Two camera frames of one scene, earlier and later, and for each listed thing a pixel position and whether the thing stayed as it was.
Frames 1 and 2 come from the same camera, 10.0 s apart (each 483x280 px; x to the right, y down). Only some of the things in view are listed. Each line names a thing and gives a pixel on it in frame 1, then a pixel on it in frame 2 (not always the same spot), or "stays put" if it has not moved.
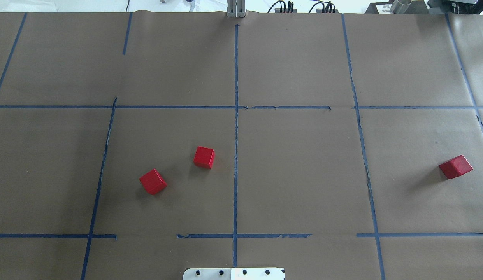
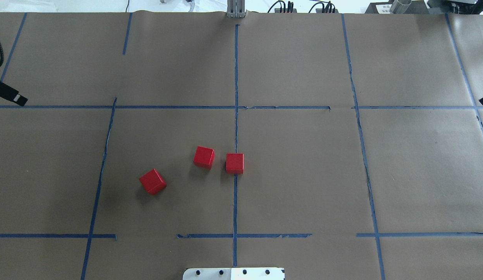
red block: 455,167 -> 235,163
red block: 152,182 stays put
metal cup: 400,6 stays put
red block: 204,157 stays put
